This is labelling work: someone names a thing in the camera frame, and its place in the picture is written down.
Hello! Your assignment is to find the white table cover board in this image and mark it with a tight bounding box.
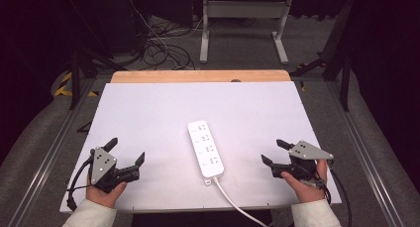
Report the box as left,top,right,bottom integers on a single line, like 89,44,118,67
58,80,343,215

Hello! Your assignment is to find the metal floor rail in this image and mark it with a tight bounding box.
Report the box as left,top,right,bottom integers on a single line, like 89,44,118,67
325,81,406,227
6,77,98,227

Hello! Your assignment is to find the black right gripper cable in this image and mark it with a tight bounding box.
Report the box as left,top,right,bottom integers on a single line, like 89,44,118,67
321,162,353,227

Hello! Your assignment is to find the black metal stand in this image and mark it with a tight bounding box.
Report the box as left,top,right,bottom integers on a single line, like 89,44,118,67
289,0,356,113
67,47,130,111

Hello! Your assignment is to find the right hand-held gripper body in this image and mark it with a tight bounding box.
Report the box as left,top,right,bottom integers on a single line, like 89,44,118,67
270,140,335,182

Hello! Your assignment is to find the white power strip cable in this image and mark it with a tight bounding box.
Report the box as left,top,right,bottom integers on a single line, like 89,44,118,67
203,176,269,227

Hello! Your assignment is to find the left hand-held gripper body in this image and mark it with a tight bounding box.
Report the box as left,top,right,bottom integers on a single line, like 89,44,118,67
88,146,142,193

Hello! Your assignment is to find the person's right hand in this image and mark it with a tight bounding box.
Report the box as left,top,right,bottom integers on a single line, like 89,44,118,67
280,159,329,204

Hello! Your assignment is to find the wooden table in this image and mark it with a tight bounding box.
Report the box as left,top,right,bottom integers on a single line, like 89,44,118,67
109,69,292,84

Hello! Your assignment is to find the white power strip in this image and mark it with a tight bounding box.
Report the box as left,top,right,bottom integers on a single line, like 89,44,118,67
186,119,226,180

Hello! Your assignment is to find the tangle of black floor cables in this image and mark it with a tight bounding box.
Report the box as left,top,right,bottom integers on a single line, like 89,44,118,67
140,13,212,71

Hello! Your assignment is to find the yellow black hazard tape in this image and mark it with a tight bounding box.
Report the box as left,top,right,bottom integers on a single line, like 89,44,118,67
53,71,100,98

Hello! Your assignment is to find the white metal desk frame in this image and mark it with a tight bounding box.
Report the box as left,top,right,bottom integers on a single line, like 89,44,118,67
199,0,294,65

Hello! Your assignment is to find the person's left hand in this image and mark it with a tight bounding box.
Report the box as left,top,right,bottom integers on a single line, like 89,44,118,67
85,176,129,209

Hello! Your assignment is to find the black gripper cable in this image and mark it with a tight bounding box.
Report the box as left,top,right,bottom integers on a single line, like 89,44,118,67
65,157,94,212
321,162,353,227

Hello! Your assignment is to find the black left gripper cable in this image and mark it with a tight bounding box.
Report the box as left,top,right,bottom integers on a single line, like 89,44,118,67
65,157,94,212

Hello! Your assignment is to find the black equipment cabinet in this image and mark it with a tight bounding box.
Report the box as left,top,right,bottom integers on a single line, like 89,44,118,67
95,0,152,55

